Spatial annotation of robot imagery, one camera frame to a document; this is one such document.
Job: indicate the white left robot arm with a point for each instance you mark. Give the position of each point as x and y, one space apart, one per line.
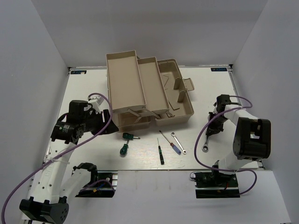
49 202

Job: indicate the stubby green screwdriver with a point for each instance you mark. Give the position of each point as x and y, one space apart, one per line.
128 136
124 149

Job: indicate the red blue handled screwdriver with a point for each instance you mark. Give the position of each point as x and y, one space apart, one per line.
174 147

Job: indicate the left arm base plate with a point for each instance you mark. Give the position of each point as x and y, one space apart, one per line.
104 188

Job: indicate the stubby green screwdriver lower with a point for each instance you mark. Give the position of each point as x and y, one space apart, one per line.
124 149

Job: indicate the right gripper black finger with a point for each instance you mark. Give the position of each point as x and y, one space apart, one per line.
211 131
212 124

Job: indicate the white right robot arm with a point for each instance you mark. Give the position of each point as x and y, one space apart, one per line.
252 140

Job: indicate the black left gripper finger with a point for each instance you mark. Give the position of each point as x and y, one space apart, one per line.
106 115
111 128

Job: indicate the beige toolbox with clear lid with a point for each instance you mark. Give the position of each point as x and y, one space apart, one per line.
142 90

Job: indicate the small silver combination wrench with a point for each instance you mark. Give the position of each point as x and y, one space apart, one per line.
178 142

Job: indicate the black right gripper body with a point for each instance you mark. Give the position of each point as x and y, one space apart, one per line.
220 120

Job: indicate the thin black precision screwdriver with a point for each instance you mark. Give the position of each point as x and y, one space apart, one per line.
160 153

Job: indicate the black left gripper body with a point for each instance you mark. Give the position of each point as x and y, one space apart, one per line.
94 122

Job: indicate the large silver ratchet wrench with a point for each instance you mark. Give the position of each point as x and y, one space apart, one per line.
205 146

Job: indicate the stubby green screwdriver upper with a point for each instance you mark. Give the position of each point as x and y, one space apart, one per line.
128 136

